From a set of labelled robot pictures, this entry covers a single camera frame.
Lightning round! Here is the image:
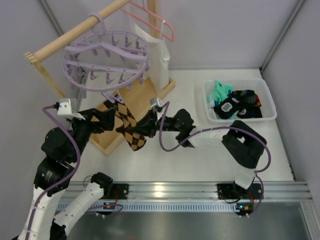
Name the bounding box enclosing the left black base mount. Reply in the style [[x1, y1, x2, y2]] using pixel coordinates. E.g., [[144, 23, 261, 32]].
[[108, 183, 130, 200]]

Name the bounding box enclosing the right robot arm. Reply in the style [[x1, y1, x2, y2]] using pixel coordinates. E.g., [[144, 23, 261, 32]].
[[131, 107, 271, 200]]

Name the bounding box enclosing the white garment on hanger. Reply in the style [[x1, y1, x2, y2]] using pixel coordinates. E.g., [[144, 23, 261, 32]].
[[129, 16, 171, 94]]

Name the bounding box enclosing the aluminium mounting rail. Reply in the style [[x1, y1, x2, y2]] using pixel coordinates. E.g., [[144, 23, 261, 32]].
[[115, 181, 313, 202]]

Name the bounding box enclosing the white plastic basket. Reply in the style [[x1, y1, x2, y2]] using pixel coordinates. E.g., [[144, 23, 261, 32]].
[[202, 78, 277, 124]]

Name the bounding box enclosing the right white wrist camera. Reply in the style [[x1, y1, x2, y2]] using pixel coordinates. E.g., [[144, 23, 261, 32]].
[[150, 97, 164, 121]]

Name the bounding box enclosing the grey slotted cable duct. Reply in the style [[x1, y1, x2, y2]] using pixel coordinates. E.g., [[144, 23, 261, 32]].
[[57, 201, 253, 213]]

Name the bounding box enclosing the black red yellow argyle sock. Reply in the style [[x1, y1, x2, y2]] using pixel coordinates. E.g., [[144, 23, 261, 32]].
[[254, 94, 262, 108]]

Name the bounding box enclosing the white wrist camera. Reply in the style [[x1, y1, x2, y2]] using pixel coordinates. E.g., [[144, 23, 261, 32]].
[[57, 98, 85, 120], [150, 97, 164, 121]]

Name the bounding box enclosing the black blue sock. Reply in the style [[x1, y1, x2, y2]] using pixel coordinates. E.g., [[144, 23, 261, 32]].
[[214, 97, 240, 115]]

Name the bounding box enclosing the mint green sock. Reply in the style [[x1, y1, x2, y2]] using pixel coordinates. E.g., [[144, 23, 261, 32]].
[[206, 80, 234, 108], [216, 110, 239, 120]]

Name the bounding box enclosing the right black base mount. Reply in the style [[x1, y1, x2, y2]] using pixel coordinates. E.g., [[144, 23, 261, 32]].
[[217, 183, 239, 201]]

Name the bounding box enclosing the purple cable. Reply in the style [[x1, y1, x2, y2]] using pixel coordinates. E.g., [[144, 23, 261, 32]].
[[158, 100, 272, 218], [23, 104, 123, 240]]

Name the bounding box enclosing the black tan argyle sock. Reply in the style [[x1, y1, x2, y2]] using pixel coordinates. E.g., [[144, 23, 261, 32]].
[[103, 100, 147, 152]]

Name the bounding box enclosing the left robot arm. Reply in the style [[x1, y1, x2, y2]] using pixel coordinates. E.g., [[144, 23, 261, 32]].
[[15, 105, 116, 240]]

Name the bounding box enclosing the black sock with grey patches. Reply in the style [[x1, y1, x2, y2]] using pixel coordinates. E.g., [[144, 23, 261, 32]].
[[236, 106, 263, 119]]

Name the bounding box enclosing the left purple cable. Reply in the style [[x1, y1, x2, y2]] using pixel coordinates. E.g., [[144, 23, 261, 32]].
[[23, 104, 123, 240]]

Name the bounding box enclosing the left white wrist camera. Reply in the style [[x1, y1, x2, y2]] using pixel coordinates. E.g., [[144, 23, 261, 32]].
[[57, 98, 85, 120]]

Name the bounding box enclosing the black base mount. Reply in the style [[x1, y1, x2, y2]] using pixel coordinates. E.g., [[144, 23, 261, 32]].
[[217, 183, 239, 201], [108, 183, 130, 200]]

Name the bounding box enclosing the wooden clothes rack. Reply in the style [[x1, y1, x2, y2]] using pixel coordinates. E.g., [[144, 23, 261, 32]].
[[25, 0, 176, 155]]

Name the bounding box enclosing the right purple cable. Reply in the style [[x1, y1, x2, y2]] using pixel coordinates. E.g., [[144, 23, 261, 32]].
[[158, 100, 272, 218]]

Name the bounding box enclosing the pink clothes hanger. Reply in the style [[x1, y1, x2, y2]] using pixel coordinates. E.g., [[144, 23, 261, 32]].
[[120, 0, 175, 43]]

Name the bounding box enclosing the purple round clip hanger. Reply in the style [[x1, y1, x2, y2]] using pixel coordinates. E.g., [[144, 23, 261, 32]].
[[62, 12, 150, 104]]

